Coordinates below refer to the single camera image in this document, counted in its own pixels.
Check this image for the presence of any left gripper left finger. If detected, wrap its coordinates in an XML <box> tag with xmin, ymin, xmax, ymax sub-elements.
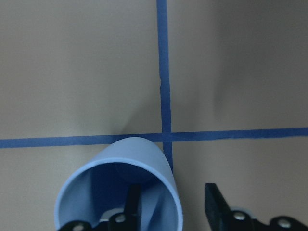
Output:
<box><xmin>59</xmin><ymin>184</ymin><xmax>141</xmax><ymax>231</ymax></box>

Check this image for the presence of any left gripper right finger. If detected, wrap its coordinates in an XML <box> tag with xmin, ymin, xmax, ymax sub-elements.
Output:
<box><xmin>205</xmin><ymin>183</ymin><xmax>308</xmax><ymax>231</ymax></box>

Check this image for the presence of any blue cup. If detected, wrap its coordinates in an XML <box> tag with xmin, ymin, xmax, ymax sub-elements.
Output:
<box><xmin>54</xmin><ymin>137</ymin><xmax>183</xmax><ymax>231</ymax></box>

